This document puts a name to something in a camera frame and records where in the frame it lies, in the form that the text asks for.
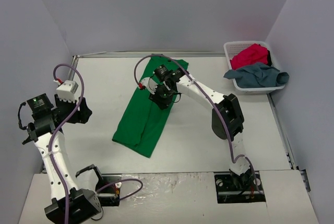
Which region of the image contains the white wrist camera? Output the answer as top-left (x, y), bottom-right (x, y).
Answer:
top-left (138, 77), bottom-right (158, 94)
top-left (56, 80), bottom-right (78, 103)

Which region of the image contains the grey-blue t shirt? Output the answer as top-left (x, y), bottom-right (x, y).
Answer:
top-left (224, 62), bottom-right (290, 89)

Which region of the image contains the green t shirt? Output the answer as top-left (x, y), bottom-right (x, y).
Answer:
top-left (112, 58), bottom-right (189, 159)

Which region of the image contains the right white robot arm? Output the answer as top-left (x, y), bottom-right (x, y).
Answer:
top-left (141, 65), bottom-right (251, 189)

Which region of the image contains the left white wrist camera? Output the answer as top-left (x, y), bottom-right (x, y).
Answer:
top-left (56, 80), bottom-right (78, 103)

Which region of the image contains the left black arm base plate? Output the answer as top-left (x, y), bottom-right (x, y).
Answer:
top-left (96, 174), bottom-right (122, 207)

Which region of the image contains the pink-red t shirt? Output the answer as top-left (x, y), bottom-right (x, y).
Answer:
top-left (230, 44), bottom-right (268, 70)

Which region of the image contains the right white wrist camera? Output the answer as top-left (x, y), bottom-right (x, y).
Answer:
top-left (138, 77), bottom-right (158, 94)

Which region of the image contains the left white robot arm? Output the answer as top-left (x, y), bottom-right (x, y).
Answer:
top-left (18, 94), bottom-right (105, 223)

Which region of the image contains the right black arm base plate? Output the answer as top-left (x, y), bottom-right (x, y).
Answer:
top-left (214, 172), bottom-right (266, 204)

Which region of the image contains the white perforated plastic basket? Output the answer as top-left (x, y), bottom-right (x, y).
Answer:
top-left (223, 41), bottom-right (285, 95)

